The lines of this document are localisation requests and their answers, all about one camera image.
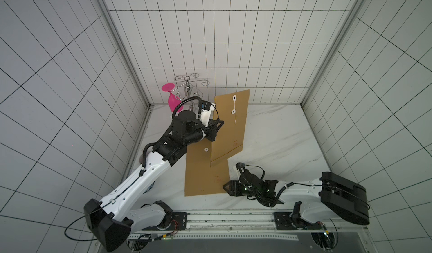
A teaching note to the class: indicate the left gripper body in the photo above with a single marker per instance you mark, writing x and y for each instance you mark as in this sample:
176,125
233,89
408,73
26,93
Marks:
199,133

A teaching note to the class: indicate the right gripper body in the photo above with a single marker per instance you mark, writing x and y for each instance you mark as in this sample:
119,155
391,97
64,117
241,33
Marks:
243,181

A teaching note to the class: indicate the brown file bag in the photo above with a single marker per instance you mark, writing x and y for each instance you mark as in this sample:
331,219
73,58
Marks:
233,111
202,177

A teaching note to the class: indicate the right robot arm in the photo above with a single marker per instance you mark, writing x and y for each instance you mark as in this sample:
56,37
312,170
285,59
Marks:
328,197

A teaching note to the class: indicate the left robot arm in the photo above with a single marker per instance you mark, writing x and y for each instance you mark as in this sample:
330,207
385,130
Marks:
135,185

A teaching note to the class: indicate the pink wine glass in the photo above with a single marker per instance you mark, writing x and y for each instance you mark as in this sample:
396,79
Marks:
173,100

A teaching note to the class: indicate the chrome glass rack stand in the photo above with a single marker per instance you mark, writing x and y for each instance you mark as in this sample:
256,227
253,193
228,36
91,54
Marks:
189,86

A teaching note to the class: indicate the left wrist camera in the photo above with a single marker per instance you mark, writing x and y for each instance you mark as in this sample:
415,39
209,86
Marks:
207,109

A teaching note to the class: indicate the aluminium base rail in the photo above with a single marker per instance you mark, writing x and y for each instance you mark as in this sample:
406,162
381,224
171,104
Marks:
222,223

